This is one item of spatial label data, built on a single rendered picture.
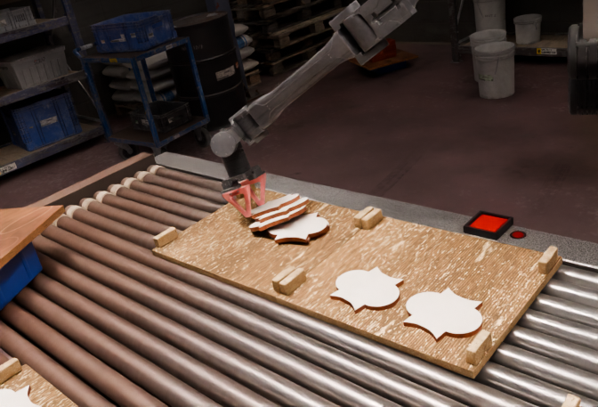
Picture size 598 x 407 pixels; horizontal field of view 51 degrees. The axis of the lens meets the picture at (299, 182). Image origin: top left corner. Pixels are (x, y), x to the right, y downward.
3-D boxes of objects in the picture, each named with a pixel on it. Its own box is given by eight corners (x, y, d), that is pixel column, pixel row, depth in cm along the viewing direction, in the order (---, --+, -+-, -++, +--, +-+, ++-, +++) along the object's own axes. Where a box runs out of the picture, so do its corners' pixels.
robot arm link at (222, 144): (270, 132, 150) (247, 104, 149) (268, 135, 139) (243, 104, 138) (231, 163, 151) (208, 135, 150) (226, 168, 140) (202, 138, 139)
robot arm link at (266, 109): (393, 40, 125) (360, -4, 124) (383, 49, 121) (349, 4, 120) (264, 140, 153) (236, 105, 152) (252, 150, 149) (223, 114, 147)
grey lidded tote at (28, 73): (52, 71, 551) (43, 44, 541) (75, 72, 529) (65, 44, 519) (-1, 90, 518) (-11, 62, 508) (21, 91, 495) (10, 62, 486)
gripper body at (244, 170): (262, 171, 154) (250, 142, 153) (246, 181, 144) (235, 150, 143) (238, 179, 156) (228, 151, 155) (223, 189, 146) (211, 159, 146)
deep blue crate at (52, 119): (65, 125, 571) (52, 86, 556) (83, 132, 542) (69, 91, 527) (12, 145, 543) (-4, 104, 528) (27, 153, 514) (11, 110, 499)
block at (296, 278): (301, 278, 124) (298, 266, 123) (307, 280, 123) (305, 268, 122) (280, 294, 121) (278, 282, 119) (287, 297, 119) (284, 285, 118)
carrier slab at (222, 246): (255, 191, 170) (254, 187, 169) (380, 221, 143) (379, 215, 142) (152, 255, 147) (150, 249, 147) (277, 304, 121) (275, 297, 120)
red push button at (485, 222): (481, 219, 136) (481, 213, 136) (508, 224, 132) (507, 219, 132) (468, 231, 133) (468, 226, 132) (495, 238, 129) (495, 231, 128)
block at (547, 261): (550, 256, 116) (549, 244, 115) (560, 259, 115) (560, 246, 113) (537, 273, 112) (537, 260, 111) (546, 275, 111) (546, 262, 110)
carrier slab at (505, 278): (380, 221, 143) (379, 215, 142) (562, 263, 116) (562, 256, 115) (278, 304, 121) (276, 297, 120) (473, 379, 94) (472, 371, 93)
